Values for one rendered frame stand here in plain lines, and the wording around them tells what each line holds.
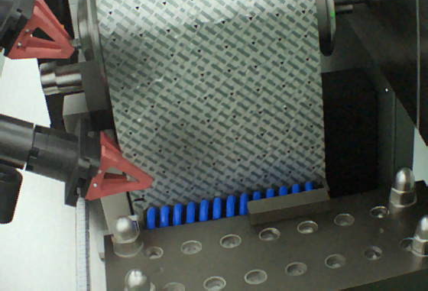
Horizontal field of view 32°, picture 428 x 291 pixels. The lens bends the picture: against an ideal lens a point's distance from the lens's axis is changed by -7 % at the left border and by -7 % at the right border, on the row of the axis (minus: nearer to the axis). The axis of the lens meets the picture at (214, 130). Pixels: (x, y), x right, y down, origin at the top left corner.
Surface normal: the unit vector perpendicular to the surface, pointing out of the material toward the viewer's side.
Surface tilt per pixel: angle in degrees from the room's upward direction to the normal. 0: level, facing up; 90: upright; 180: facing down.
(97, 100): 90
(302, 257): 0
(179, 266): 0
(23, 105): 0
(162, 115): 90
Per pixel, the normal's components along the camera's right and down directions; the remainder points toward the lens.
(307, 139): 0.12, 0.52
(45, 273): -0.11, -0.84
